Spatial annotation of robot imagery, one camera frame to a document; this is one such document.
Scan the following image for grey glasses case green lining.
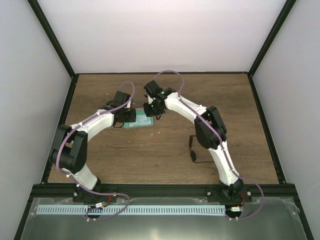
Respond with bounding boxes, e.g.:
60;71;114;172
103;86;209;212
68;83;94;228
124;108;154;129

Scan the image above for light blue cleaning cloth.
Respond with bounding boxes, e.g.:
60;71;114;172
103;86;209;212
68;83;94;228
135;111;153;126

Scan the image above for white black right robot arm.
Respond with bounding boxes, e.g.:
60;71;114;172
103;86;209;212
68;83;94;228
143;88;244;202

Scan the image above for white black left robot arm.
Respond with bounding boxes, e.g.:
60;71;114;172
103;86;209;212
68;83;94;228
49;107;136;202

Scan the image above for black sunglasses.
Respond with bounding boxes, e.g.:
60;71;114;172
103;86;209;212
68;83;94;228
188;135;213;164

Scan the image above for shiny metal front sheet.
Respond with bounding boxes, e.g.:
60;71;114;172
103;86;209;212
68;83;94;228
21;197;307;240

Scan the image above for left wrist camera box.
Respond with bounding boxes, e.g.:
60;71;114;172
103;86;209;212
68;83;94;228
112;91;132;108

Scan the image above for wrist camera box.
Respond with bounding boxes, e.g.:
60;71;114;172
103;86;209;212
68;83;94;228
143;80;163;99
112;91;132;108

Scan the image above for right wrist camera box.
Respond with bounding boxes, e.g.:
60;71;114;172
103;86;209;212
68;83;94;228
143;80;163;99

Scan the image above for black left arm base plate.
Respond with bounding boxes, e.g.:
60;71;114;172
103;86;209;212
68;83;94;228
73;184;118;205

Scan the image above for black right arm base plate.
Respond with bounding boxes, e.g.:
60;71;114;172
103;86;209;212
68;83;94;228
204;184;252;204

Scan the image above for black enclosure frame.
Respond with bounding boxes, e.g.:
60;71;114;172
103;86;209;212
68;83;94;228
13;0;316;240

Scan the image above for light blue slotted cable duct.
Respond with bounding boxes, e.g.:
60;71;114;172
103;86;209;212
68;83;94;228
36;204;226;216

